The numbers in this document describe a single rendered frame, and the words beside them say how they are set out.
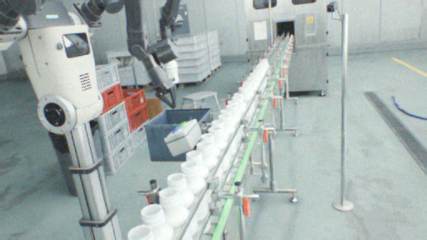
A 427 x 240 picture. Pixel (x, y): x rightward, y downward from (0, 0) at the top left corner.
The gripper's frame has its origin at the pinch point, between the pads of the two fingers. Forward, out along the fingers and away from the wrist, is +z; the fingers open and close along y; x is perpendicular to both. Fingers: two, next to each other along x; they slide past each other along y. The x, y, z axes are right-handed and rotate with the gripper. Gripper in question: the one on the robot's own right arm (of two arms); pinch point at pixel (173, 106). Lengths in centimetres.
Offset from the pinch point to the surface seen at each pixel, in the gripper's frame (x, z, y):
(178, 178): -17, 9, -48
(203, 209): -17, 19, -45
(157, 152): 47, 25, 50
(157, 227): -18, 11, -63
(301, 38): -36, 32, 473
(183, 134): -3.3, 8.8, -10.0
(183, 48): 215, -49, 626
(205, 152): -18.3, 10.3, -33.1
